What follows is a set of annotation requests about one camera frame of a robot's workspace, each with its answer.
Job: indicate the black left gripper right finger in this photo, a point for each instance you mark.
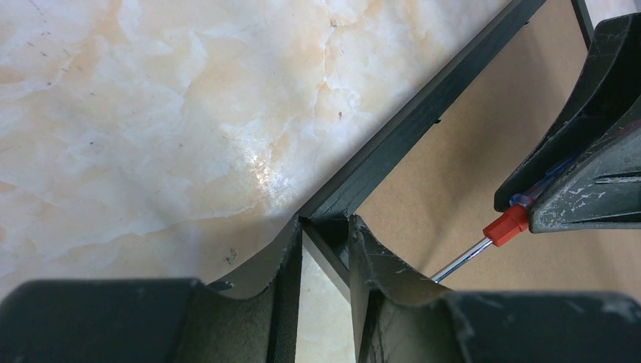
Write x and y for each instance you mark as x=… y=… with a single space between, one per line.
x=400 y=315

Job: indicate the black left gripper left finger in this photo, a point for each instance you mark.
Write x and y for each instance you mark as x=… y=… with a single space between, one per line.
x=249 y=315

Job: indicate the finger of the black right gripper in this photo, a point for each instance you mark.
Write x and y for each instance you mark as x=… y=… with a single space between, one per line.
x=607 y=87
x=601 y=189

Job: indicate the blue red handled screwdriver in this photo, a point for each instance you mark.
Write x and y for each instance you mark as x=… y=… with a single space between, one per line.
x=511 y=223

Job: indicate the black wooden picture frame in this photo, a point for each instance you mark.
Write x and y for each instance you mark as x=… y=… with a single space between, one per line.
x=434 y=204

